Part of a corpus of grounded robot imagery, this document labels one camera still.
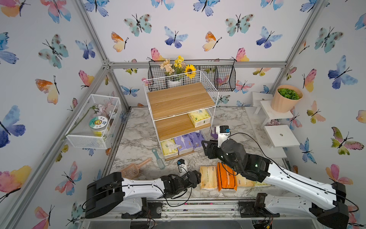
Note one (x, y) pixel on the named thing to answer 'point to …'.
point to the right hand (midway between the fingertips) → (206, 141)
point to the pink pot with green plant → (286, 98)
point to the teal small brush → (160, 161)
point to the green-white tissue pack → (200, 118)
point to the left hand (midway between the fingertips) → (201, 177)
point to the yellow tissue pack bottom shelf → (169, 147)
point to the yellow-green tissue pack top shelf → (256, 183)
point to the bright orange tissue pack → (227, 177)
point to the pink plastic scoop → (131, 171)
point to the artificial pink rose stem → (108, 109)
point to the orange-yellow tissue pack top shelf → (242, 182)
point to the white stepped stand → (268, 137)
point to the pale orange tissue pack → (208, 179)
